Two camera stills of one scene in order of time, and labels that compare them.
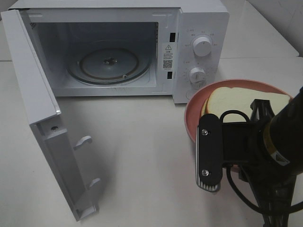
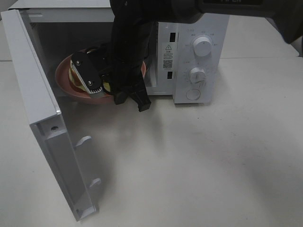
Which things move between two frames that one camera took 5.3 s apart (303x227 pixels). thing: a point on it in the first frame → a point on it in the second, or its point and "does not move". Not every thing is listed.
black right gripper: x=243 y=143 → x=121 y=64
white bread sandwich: x=221 y=100 → x=75 y=80
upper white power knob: x=202 y=46 does not move
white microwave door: x=61 y=152 does not move
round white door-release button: x=190 y=93 does not move
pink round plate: x=197 y=101 → x=63 y=82
